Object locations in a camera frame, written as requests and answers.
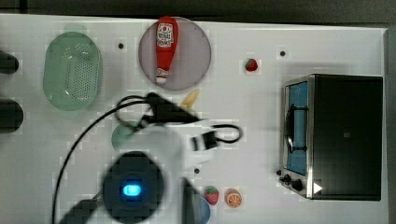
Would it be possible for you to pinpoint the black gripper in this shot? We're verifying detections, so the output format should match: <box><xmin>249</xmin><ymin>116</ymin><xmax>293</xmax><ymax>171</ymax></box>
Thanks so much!
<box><xmin>146</xmin><ymin>92</ymin><xmax>200</xmax><ymax>123</ymax></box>

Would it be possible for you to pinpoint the peeled toy banana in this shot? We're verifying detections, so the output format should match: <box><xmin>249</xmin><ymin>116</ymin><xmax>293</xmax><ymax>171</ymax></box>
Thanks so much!
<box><xmin>180</xmin><ymin>89</ymin><xmax>200</xmax><ymax>110</ymax></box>

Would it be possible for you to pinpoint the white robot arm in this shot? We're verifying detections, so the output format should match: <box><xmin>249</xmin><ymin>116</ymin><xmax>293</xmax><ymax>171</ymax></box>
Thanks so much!
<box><xmin>51</xmin><ymin>92</ymin><xmax>218</xmax><ymax>224</ymax></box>

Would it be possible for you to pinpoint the grey round plate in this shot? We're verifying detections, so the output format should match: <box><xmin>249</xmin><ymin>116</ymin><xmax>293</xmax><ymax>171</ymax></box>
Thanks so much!
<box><xmin>138</xmin><ymin>17</ymin><xmax>211</xmax><ymax>91</ymax></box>

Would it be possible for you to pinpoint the red ketchup bottle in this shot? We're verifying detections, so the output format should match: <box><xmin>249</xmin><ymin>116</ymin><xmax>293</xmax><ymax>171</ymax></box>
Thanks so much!
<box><xmin>155</xmin><ymin>16</ymin><xmax>179</xmax><ymax>84</ymax></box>

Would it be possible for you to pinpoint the large toy strawberry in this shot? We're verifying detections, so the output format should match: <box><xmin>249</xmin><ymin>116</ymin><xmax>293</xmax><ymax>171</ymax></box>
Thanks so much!
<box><xmin>205</xmin><ymin>186</ymin><xmax>219</xmax><ymax>205</ymax></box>

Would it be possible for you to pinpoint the green colander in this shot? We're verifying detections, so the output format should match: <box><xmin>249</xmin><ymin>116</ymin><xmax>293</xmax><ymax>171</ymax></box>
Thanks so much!
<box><xmin>43</xmin><ymin>24</ymin><xmax>103</xmax><ymax>111</ymax></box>

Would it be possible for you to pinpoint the small red toy strawberry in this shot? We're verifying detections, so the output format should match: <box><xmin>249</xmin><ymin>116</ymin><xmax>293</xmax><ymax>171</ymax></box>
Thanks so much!
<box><xmin>245</xmin><ymin>58</ymin><xmax>259</xmax><ymax>72</ymax></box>

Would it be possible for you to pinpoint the blue cup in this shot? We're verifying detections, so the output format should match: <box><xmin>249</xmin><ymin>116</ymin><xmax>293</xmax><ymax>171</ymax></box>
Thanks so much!
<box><xmin>194</xmin><ymin>196</ymin><xmax>211</xmax><ymax>224</ymax></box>

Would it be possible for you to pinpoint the toy orange half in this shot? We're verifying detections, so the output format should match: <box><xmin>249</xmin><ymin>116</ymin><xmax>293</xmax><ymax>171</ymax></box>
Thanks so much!
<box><xmin>225</xmin><ymin>189</ymin><xmax>243</xmax><ymax>208</ymax></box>

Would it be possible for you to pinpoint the black cup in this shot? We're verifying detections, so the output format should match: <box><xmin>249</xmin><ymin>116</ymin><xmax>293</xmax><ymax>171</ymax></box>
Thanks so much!
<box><xmin>0</xmin><ymin>50</ymin><xmax>19</xmax><ymax>75</ymax></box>

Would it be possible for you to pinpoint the black toaster oven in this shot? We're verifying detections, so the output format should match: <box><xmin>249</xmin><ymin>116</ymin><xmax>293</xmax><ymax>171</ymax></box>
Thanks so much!
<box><xmin>276</xmin><ymin>74</ymin><xmax>384</xmax><ymax>201</ymax></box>

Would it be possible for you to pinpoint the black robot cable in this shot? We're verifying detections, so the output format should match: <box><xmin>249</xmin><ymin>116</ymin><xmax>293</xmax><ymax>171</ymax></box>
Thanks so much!
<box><xmin>50</xmin><ymin>94</ymin><xmax>244</xmax><ymax>224</ymax></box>

